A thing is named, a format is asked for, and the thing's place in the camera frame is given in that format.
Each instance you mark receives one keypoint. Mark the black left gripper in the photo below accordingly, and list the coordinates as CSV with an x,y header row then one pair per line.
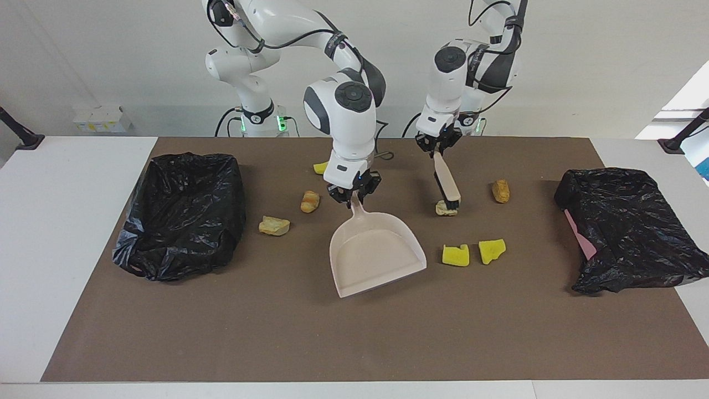
x,y
440,137

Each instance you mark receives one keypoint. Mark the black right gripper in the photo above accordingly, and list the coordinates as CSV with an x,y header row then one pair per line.
x,y
365,180

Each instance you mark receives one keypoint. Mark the beige brush with black bristles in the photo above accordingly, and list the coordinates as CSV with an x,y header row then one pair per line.
x,y
446,180

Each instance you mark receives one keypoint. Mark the yellow sponge wedge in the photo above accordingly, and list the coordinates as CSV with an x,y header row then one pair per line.
x,y
319,168

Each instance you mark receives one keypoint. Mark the orange striped bread roll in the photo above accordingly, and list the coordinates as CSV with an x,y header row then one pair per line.
x,y
309,201

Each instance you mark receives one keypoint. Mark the beige plastic dustpan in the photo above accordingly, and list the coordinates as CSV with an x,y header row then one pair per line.
x,y
371,255

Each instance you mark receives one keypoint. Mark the pale beige sponge chunk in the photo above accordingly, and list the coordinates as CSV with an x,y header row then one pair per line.
x,y
274,226
442,211

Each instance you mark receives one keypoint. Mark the brown fried nugget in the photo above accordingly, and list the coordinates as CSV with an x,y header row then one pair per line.
x,y
501,191

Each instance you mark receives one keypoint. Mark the yellow sponge chunk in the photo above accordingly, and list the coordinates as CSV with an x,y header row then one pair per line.
x,y
490,252
455,256

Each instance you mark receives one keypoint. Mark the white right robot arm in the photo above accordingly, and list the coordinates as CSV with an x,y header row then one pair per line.
x,y
343,127

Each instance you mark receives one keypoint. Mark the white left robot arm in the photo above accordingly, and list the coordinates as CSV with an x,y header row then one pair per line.
x,y
446,88

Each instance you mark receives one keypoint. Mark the pink plastic bin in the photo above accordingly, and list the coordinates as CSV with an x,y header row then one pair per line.
x,y
581,238

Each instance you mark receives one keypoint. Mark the black trash bag bin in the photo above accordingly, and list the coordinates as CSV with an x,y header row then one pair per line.
x,y
183,221

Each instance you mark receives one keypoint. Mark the black bag over pink bin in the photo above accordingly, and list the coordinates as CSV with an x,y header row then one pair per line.
x,y
626,233

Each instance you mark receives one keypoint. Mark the brown table mat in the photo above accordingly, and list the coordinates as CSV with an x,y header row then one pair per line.
x,y
332,332

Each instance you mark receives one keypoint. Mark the blue object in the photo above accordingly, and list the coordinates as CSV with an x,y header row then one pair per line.
x,y
705,166

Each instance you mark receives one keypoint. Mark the white wall socket box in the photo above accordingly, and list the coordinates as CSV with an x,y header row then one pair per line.
x,y
102,119

